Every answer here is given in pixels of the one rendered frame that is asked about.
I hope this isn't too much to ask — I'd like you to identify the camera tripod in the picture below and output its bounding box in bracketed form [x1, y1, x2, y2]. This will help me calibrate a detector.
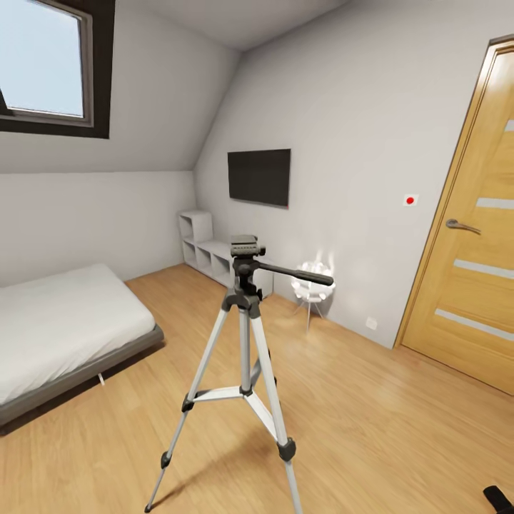
[144, 235, 335, 514]

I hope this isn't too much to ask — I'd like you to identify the digital camera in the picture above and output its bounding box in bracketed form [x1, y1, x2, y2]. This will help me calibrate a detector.
[483, 485, 514, 514]

